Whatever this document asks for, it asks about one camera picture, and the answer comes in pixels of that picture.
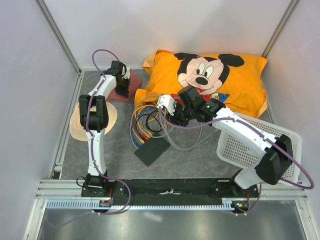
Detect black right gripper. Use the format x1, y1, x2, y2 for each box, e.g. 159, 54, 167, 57
165, 101, 195, 130

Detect grey ethernet cable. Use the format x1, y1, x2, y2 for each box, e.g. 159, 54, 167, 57
129, 94, 218, 151

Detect black network switch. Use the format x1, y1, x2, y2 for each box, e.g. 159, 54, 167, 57
134, 133, 171, 167

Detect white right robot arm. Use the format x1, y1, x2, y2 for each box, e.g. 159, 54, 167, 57
164, 86, 293, 197

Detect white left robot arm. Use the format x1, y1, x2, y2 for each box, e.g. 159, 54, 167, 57
79, 60, 130, 198

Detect red cloth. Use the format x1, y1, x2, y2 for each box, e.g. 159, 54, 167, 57
107, 72, 142, 102

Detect white plastic basket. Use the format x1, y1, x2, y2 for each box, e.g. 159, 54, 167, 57
212, 108, 300, 189

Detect peach bucket hat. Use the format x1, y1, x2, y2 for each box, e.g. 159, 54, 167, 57
69, 102, 118, 142

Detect orange Mickey Mouse pillow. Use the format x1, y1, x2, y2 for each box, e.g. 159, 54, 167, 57
134, 49, 268, 118

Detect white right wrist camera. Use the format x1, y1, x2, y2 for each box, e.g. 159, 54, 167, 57
157, 94, 177, 116

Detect blue ethernet cable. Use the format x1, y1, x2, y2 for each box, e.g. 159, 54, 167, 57
131, 109, 151, 150

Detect yellow ethernet cable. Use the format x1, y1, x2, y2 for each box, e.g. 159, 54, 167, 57
133, 101, 161, 145

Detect red ethernet cable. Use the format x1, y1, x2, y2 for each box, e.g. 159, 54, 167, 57
133, 126, 152, 142

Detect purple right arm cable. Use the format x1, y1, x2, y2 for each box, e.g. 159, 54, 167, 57
159, 109, 315, 217

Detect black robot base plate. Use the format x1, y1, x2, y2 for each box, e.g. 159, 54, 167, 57
93, 178, 259, 205

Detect grey slotted cable duct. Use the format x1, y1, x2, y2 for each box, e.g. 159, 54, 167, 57
46, 199, 234, 211

